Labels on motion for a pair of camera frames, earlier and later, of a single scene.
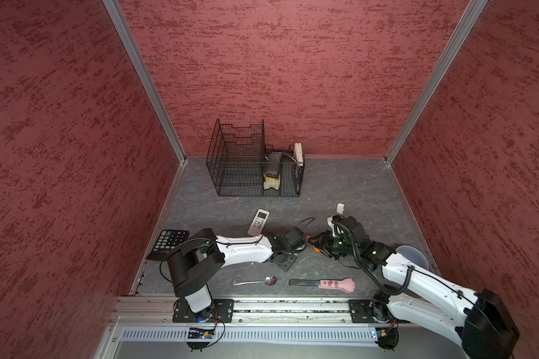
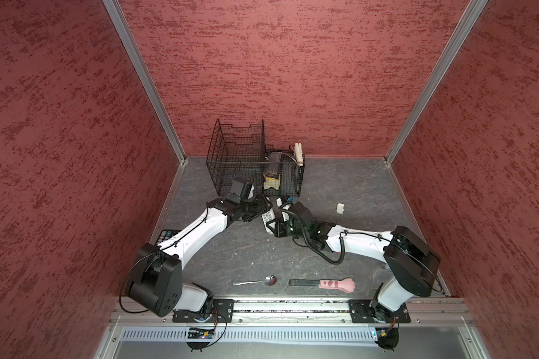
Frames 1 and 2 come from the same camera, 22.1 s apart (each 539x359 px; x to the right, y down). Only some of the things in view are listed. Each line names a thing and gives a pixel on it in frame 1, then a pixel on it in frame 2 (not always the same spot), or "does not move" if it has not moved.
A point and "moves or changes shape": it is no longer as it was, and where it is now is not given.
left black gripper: x=289 y=263 -> x=261 y=203
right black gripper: x=323 y=243 -> x=279 y=224
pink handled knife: x=347 y=285 does not move
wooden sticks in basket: x=299 y=155 does not move
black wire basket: x=239 y=164 does not move
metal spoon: x=269 y=280 does not move
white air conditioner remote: x=258 y=223 moves or changes shape
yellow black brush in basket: x=272 y=179 does not move
